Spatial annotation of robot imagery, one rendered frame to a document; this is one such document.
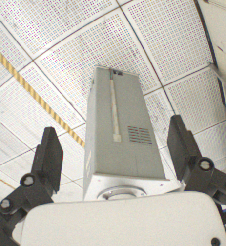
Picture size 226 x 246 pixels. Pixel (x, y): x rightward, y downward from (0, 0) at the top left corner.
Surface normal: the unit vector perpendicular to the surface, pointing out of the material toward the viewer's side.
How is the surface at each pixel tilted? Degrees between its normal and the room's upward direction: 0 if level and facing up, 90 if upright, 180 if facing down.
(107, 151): 90
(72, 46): 0
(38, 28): 0
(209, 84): 0
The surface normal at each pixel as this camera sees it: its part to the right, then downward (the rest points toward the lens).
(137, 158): 0.27, -0.72
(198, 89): 0.06, 0.67
